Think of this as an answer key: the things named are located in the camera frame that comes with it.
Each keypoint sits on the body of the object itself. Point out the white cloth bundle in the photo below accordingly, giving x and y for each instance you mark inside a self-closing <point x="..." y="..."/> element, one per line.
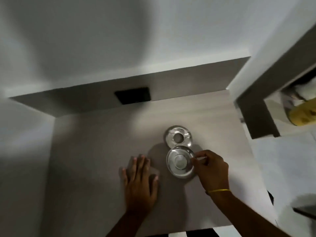
<point x="300" y="92"/>

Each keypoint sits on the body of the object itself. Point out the grey wooden shelf unit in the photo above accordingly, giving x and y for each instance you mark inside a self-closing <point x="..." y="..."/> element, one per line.
<point x="274" y="88"/>

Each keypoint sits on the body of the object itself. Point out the person's left middle finger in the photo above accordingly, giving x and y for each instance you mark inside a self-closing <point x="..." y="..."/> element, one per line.
<point x="140" y="166"/>

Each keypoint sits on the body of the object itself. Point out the person's left little finger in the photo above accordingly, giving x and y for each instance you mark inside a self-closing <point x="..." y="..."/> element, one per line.
<point x="123" y="176"/>

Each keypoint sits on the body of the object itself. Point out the person's right hand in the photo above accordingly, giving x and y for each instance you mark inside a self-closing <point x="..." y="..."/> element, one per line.
<point x="213" y="174"/>

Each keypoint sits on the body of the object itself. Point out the person's right fingers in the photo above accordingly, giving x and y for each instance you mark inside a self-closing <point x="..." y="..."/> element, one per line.
<point x="198" y="161"/>

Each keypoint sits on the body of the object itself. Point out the black wall socket plate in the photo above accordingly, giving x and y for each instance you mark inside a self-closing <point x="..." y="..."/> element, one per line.
<point x="132" y="95"/>

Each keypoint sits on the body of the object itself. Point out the yellow thread wristband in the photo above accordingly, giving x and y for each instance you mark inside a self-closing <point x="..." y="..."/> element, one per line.
<point x="218" y="191"/>

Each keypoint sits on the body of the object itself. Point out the person's right forearm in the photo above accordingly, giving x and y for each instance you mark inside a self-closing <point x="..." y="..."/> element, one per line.
<point x="243" y="214"/>

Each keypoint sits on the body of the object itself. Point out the small steel bowl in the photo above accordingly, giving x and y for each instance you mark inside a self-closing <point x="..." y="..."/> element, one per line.
<point x="180" y="162"/>
<point x="178" y="136"/>

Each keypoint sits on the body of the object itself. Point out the yellow plastic bag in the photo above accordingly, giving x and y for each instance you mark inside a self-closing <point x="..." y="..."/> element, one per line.
<point x="303" y="113"/>

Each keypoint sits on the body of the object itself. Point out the person's left thumb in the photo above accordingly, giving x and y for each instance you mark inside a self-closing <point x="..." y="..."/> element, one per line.
<point x="154" y="186"/>

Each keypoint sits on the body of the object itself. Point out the person's left forearm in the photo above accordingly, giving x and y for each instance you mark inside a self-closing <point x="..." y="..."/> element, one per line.
<point x="124" y="224"/>

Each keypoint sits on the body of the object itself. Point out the person's left hand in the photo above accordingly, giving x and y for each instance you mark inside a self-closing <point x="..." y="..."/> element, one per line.
<point x="139" y="188"/>

